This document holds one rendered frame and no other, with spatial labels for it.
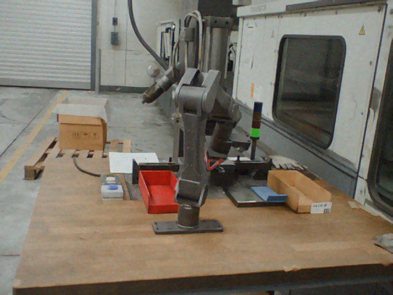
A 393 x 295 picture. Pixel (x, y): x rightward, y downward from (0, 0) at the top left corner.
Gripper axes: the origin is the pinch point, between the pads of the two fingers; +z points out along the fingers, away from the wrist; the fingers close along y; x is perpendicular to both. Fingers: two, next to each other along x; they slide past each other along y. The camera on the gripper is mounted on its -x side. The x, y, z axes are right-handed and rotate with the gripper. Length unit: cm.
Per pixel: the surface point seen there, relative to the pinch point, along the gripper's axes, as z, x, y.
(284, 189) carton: -2.5, -25.1, -11.4
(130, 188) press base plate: 13.9, 25.7, -1.2
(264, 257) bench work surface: -13.9, -3.4, -46.7
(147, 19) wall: 367, -95, 853
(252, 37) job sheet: 30, -69, 165
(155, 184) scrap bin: 12.8, 16.6, 0.8
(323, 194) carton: -6.7, -36.5, -16.2
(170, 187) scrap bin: 11.6, 11.6, -1.6
